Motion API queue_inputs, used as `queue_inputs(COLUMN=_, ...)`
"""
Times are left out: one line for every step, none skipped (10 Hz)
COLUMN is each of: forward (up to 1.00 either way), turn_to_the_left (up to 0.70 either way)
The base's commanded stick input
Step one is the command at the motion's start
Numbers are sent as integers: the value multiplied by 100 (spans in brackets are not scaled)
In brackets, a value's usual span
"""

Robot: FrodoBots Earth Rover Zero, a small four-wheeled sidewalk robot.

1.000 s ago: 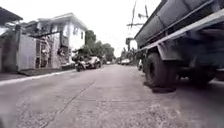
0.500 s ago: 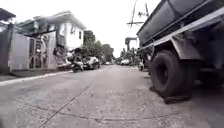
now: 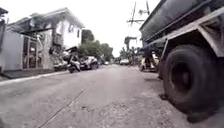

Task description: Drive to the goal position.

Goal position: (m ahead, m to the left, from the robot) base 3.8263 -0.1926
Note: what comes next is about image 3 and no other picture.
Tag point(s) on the grey truck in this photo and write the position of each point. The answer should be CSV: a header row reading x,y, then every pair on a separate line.
x,y
186,33

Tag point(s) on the concrete kerb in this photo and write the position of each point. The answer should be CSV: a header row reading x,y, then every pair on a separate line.
x,y
20,77

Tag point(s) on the grey wall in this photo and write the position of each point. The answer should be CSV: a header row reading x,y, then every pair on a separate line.
x,y
11,50

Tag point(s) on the row of trees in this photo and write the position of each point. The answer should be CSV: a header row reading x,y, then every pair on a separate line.
x,y
93,48

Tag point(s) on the white car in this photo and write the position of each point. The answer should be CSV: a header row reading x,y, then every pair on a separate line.
x,y
124,61

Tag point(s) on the motorcycle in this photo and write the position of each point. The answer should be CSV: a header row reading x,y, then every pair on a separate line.
x,y
74,63

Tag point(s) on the utility pole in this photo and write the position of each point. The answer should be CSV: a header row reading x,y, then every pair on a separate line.
x,y
135,15

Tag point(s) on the vehicle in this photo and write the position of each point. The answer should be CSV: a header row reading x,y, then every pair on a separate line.
x,y
106,62

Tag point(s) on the grey concrete road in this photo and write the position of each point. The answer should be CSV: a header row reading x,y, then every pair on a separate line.
x,y
110,93

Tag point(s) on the white two-storey building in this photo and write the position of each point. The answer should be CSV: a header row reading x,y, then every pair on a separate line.
x,y
70,33

